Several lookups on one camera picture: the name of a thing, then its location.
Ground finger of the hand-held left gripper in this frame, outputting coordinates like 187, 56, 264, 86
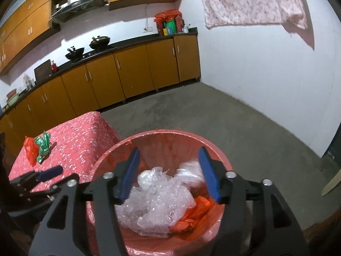
11, 165, 64, 190
26, 184, 64, 202

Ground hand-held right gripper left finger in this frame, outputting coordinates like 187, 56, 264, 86
28, 147, 141, 256

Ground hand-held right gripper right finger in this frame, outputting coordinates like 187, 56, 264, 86
198, 147, 309, 256

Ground clear white plastic bag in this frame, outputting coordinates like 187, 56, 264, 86
176, 160, 207, 188

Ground clear bubble wrap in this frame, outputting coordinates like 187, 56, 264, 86
116, 167, 196, 239

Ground red plastic basket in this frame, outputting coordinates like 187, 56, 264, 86
86, 129, 235, 256

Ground green plastic bag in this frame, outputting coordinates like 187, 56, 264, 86
35, 131, 57, 164

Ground orange plastic bag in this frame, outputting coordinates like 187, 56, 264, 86
23, 136, 37, 165

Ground table with red floral cloth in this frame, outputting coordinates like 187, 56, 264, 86
8, 111, 120, 193

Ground green pot with red bowl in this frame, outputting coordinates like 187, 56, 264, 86
5, 90, 20, 105

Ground glass jar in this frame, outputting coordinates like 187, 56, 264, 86
23, 74, 34, 90

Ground dark cutting board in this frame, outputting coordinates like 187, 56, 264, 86
34, 59, 53, 82

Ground wooden lower kitchen cabinets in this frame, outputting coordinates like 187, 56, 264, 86
0, 28, 202, 150

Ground black open wok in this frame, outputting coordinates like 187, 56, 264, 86
65, 47, 85, 61

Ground wooden stick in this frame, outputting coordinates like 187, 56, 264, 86
321, 169, 341, 197

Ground black wok with lid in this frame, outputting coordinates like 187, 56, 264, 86
89, 35, 111, 50

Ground long wooden upper cabinets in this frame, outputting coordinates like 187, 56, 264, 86
0, 0, 90, 76

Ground red bag of groceries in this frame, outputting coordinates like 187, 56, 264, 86
154, 9, 185, 36

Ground range hood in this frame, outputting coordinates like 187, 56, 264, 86
49, 0, 110, 30

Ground pink floral hanging cloth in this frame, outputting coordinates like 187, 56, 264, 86
198, 0, 315, 52

